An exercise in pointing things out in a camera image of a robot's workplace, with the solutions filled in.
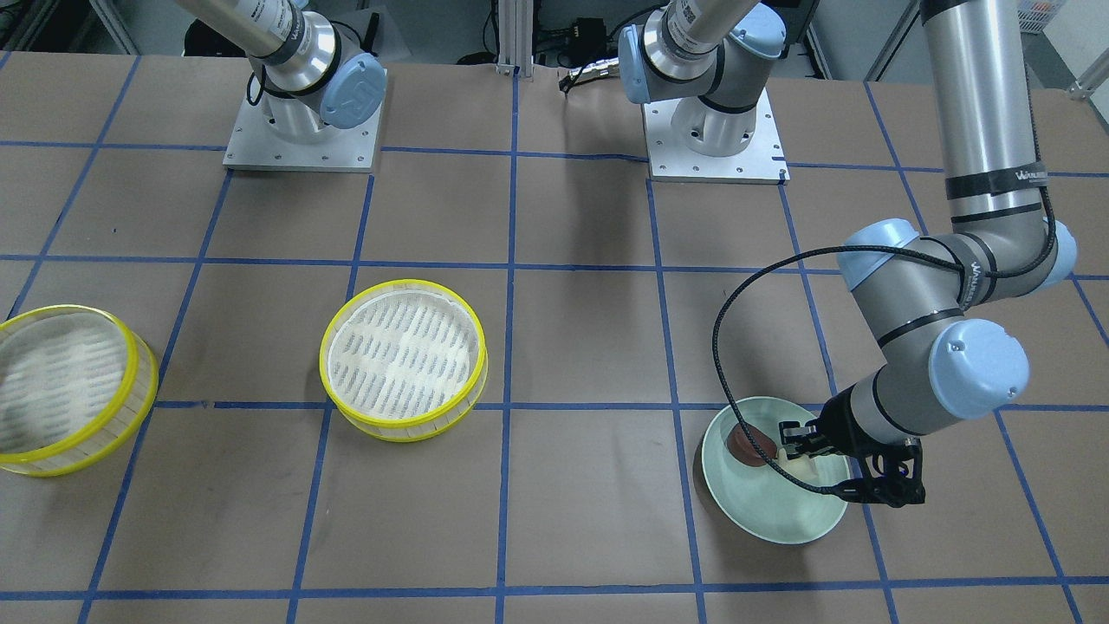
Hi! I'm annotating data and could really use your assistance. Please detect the white steamed bun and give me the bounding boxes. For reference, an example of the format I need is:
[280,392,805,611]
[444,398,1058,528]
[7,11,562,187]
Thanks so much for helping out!
[776,449,820,485]

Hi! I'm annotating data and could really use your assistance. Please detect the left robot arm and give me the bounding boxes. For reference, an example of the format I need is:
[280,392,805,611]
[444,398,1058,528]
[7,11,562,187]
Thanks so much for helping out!
[723,1,1077,507]

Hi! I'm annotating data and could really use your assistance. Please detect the light green bowl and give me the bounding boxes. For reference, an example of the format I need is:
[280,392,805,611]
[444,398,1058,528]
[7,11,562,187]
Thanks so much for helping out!
[700,396,852,544]

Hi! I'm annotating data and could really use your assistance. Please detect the yellow rimmed steamer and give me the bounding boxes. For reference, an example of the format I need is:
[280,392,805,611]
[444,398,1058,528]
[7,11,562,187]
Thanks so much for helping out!
[318,279,489,443]
[1,304,159,478]

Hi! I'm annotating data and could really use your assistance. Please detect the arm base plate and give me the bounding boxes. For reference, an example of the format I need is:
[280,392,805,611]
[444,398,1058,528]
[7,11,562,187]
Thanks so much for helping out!
[223,86,385,174]
[641,89,791,185]

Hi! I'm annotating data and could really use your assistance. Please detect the dark red bun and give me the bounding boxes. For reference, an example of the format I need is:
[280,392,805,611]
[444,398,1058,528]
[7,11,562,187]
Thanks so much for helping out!
[725,424,779,469]

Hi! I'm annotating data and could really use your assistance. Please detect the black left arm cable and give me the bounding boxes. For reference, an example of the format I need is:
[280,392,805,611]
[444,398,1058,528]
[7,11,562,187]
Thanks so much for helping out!
[712,186,1058,497]

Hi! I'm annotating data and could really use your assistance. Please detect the aluminium frame post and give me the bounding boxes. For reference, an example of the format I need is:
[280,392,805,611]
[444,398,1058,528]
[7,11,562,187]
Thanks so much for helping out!
[495,0,537,80]

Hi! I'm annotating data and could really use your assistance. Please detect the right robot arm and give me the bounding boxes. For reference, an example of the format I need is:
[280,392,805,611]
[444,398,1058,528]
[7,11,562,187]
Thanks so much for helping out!
[179,1,387,130]

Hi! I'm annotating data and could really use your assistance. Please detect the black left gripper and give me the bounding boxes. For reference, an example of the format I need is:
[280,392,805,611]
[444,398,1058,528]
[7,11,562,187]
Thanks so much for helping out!
[779,419,926,507]

